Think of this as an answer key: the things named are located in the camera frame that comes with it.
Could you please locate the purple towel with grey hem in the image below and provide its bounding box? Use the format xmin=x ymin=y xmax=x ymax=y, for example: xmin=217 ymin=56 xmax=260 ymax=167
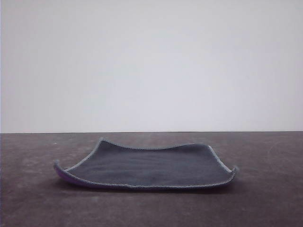
xmin=53 ymin=137 xmax=240 ymax=190

